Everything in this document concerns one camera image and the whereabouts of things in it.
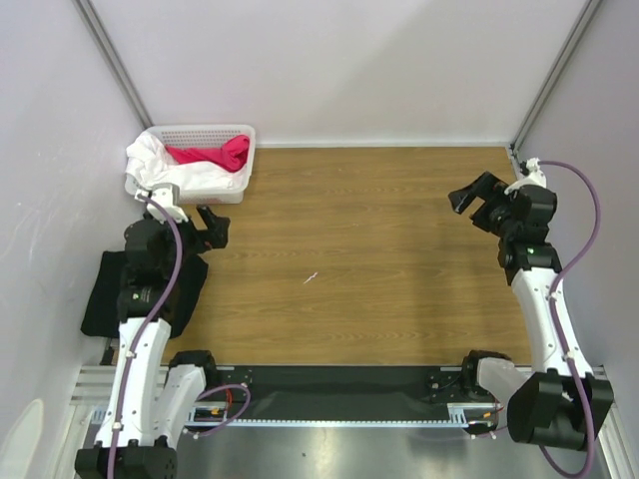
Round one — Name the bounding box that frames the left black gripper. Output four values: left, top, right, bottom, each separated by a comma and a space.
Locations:
156, 204, 229, 276

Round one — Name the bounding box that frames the aluminium frame rail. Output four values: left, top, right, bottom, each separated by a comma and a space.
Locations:
69, 363, 618, 406

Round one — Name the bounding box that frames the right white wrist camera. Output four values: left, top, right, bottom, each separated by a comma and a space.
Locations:
504, 158, 547, 196

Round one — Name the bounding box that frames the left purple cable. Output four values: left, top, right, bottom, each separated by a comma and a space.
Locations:
107, 192, 252, 479

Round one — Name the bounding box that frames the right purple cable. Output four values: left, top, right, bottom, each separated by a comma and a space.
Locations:
468, 159, 603, 476

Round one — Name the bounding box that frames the white t-shirt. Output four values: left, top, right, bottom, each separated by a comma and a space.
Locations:
124, 132, 244, 196

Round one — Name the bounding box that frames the purple cable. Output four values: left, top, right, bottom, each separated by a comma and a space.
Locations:
107, 192, 252, 479
468, 159, 603, 476

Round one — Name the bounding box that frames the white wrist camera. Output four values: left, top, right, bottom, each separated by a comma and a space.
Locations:
504, 158, 547, 196
134, 184, 189, 224

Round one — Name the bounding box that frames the black t-shirt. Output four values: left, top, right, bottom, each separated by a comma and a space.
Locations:
80, 251, 209, 339

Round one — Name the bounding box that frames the white plastic laundry basket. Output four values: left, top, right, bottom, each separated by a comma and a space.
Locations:
143, 124, 256, 204

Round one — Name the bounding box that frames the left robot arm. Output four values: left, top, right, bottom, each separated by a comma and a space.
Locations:
74, 206, 231, 478

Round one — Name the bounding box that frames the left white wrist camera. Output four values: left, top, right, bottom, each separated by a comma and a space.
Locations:
134, 184, 189, 224

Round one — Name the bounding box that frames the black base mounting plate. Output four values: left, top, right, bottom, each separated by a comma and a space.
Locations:
199, 363, 510, 424

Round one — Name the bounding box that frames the magenta t-shirt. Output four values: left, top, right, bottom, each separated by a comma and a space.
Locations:
165, 135, 251, 173

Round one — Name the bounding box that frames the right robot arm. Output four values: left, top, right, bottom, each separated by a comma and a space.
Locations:
448, 172, 614, 451

